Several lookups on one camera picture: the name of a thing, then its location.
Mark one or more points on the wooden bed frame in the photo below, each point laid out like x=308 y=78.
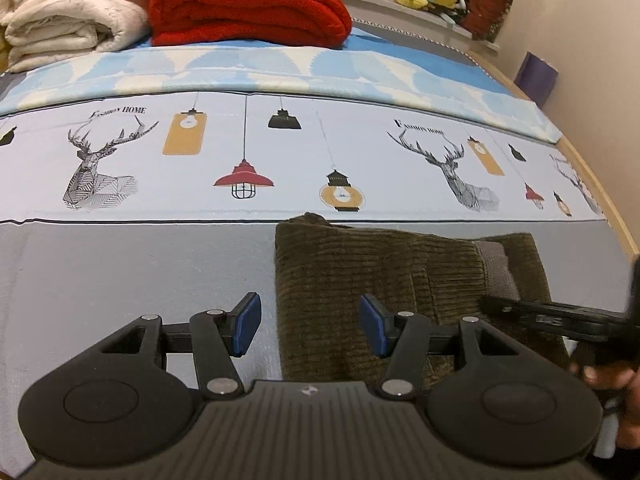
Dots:
x=600 y=185

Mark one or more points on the red cushion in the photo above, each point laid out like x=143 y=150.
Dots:
x=487 y=7

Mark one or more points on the red folded blanket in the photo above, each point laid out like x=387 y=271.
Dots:
x=250 y=5

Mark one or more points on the black and white plush toy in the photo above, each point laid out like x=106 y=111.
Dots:
x=459 y=7

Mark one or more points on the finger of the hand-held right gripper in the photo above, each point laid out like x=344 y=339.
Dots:
x=560 y=319

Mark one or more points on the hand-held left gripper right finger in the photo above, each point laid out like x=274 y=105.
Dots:
x=372 y=325

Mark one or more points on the person's right hand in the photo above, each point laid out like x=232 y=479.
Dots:
x=607 y=379

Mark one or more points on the window sill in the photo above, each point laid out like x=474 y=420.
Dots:
x=400 y=17

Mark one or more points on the blue and white patterned quilt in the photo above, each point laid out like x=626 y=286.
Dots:
x=250 y=67

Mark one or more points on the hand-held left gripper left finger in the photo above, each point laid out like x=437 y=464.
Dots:
x=248 y=325

